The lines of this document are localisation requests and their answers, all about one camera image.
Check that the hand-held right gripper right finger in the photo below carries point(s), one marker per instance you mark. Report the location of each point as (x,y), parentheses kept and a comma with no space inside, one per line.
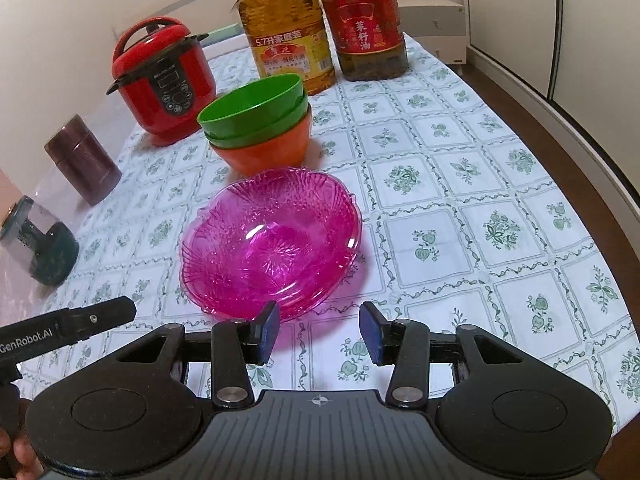
(371,334)

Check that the large pink transparent plate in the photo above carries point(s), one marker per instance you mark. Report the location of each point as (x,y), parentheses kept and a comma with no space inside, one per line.
(321,188)

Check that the brown cylindrical canister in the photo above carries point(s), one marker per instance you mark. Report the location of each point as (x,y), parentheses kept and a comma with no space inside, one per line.
(85,160)

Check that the orange plastic bowl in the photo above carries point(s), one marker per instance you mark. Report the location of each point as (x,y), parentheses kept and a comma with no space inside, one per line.
(270,156)

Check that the small pink transparent plate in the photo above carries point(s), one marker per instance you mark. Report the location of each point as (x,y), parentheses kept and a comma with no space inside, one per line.
(270,246)

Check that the green floral checked tablecloth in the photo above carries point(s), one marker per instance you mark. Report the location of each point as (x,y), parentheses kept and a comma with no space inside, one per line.
(450,210)

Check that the red electric pressure cooker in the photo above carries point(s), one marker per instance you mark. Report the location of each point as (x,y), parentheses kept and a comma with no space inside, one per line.
(165,85)

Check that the white sliding door wardrobe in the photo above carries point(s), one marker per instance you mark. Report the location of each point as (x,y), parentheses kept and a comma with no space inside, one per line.
(550,35)

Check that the glass jar with dark lid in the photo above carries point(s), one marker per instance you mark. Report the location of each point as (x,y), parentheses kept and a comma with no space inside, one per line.
(50,256)

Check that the red label cooking oil bottle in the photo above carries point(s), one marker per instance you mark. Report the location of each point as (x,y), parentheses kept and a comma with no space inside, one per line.
(361,25)

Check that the person's left hand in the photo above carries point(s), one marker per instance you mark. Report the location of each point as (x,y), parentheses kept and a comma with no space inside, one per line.
(17,460)

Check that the white nightstand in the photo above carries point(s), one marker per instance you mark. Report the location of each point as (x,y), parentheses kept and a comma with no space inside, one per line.
(440,35)

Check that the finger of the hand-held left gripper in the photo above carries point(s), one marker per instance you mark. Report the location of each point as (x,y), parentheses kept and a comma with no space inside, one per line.
(102,316)

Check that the yellow cap cooking oil bottle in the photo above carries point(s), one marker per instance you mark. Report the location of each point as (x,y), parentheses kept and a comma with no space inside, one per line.
(285,25)

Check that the green plastic bowl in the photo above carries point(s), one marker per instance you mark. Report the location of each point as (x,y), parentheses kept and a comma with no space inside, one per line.
(250,105)
(280,133)

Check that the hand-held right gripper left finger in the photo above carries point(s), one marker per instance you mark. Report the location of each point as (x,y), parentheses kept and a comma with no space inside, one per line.
(270,334)

